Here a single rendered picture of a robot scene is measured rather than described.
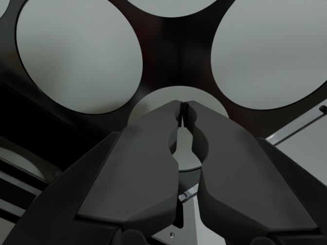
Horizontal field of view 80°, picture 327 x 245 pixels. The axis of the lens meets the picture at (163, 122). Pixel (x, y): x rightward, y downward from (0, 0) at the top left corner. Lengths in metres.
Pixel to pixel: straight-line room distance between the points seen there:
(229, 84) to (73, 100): 0.14
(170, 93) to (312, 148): 0.26
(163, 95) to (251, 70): 0.07
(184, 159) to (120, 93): 0.10
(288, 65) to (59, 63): 0.18
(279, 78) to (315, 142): 0.19
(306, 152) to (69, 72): 0.34
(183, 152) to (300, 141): 0.20
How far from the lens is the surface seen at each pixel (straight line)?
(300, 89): 0.20
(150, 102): 0.18
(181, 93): 0.17
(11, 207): 0.20
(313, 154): 0.38
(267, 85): 0.19
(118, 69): 0.17
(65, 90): 0.20
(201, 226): 0.35
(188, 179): 0.24
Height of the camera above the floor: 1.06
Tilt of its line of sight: 58 degrees down
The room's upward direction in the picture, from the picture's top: 175 degrees counter-clockwise
